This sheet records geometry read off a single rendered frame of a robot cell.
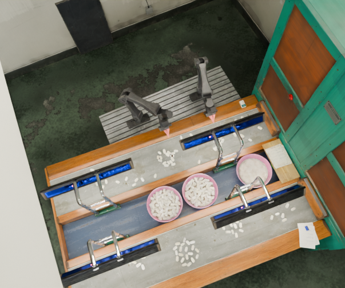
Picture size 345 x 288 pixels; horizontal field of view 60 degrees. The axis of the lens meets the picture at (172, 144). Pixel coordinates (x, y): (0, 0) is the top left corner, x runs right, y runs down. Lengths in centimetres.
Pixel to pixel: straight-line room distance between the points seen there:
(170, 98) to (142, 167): 70
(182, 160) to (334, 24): 134
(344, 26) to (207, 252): 159
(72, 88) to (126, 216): 194
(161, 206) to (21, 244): 208
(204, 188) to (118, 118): 97
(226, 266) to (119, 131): 135
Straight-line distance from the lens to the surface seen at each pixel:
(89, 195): 241
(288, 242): 232
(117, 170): 204
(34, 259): 23
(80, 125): 352
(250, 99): 261
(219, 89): 274
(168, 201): 228
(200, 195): 230
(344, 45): 171
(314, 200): 233
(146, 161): 238
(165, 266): 224
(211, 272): 221
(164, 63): 374
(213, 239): 225
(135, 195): 230
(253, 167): 241
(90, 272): 197
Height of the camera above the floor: 297
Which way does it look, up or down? 68 degrees down
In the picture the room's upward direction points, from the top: 8 degrees counter-clockwise
